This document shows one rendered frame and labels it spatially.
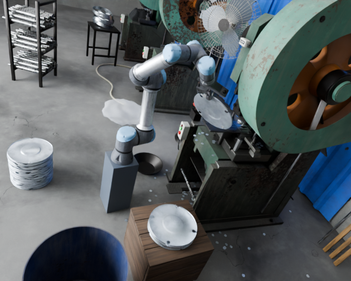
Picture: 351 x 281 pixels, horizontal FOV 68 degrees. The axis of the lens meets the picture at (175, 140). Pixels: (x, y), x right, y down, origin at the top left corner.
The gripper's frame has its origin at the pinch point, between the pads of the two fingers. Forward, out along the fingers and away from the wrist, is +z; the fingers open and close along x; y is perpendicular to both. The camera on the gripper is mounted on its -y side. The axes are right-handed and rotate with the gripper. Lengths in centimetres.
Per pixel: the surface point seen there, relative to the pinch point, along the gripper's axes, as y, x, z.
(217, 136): -8.4, 7.4, 41.4
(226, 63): 59, -161, 234
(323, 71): -45, -26, -22
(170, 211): -7, 68, 24
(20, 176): 99, 101, 29
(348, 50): -51, -39, -24
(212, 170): -17.9, 32.9, 29.0
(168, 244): -17, 83, 12
